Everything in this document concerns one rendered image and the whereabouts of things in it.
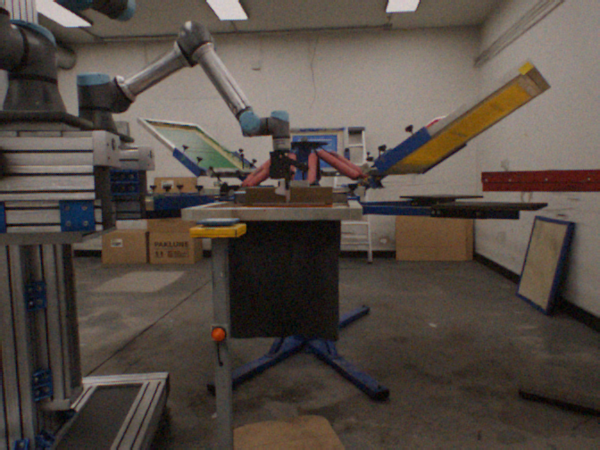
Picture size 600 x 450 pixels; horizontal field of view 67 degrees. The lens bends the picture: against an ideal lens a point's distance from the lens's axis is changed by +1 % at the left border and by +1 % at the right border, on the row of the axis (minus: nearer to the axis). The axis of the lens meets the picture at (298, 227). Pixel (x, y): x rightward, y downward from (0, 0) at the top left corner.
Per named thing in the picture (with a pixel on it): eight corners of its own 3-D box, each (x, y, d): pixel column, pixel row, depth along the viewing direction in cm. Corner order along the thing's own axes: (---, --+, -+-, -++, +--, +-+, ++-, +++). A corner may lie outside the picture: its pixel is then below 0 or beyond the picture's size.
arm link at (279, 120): (269, 113, 183) (289, 112, 183) (270, 140, 185) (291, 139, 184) (267, 110, 176) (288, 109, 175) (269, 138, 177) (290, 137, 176)
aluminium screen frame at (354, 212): (362, 220, 140) (362, 207, 139) (181, 220, 145) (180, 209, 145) (354, 205, 217) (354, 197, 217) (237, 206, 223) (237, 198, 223)
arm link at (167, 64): (80, 87, 175) (200, 16, 170) (100, 95, 190) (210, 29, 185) (96, 115, 176) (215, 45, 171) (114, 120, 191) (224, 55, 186)
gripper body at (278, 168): (272, 180, 187) (270, 151, 185) (293, 179, 186) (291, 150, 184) (270, 180, 179) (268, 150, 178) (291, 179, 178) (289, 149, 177)
